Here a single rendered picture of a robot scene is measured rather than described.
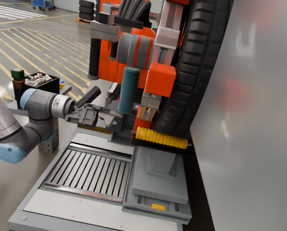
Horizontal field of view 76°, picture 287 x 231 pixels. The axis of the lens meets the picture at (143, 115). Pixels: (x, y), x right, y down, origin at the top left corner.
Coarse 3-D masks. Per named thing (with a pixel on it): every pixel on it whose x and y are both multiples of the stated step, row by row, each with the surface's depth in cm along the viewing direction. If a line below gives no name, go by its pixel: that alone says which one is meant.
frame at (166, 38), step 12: (180, 12) 56; (156, 36) 54; (168, 36) 54; (156, 48) 55; (168, 48) 55; (156, 60) 57; (168, 60) 57; (144, 96) 63; (156, 96) 63; (144, 108) 69; (156, 108) 66; (144, 120) 86
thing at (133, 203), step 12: (132, 156) 124; (132, 168) 117; (132, 180) 109; (132, 204) 94; (144, 204) 97; (156, 204) 95; (168, 204) 100; (180, 204) 99; (156, 216) 97; (168, 216) 96; (180, 216) 95
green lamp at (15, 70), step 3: (12, 69) 85; (15, 69) 85; (18, 69) 86; (21, 69) 87; (12, 72) 84; (15, 72) 84; (18, 72) 84; (21, 72) 86; (12, 75) 85; (15, 75) 85; (18, 75) 85; (21, 75) 86; (24, 75) 89; (15, 78) 86; (18, 78) 86; (21, 78) 87
